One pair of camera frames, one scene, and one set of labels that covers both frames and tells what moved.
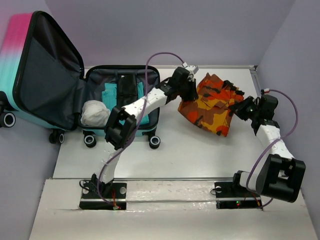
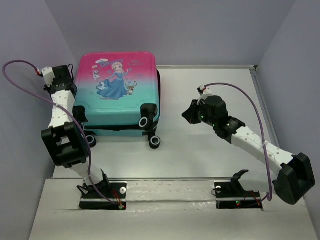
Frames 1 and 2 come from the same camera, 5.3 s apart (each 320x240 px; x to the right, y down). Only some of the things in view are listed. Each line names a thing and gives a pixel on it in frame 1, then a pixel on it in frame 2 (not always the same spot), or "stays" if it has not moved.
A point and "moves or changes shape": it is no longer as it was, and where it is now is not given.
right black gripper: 238,108 → 190,114
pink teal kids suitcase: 43,84 moves or changes shape
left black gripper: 192,94 → 49,88
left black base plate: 115,192 stays
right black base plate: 231,195 stays
